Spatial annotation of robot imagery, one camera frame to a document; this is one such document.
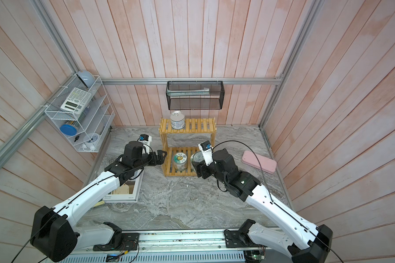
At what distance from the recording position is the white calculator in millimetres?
735

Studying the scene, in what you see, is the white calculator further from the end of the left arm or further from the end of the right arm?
the end of the right arm

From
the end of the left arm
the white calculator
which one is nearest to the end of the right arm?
the end of the left arm
